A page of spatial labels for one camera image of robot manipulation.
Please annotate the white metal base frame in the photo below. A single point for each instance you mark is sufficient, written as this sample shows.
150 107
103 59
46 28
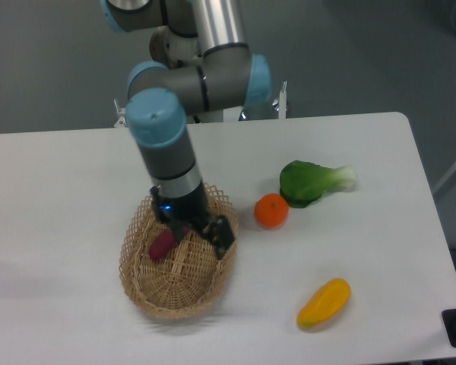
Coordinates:
280 106

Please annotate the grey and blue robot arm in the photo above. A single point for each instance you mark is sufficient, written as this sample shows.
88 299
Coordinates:
207 66

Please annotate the yellow mango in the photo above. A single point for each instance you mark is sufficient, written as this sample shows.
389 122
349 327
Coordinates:
324 304

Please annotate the orange mandarin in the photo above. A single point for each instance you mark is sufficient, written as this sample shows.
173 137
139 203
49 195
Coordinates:
271 211

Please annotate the green bok choy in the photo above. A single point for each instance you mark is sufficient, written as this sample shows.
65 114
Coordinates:
302 183

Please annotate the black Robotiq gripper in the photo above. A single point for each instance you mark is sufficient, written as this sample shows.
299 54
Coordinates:
191 211

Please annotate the purple sweet potato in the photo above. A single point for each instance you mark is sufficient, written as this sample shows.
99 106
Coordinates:
163 244

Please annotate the woven wicker basket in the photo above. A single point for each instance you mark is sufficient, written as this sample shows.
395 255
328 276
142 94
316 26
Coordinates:
181 285

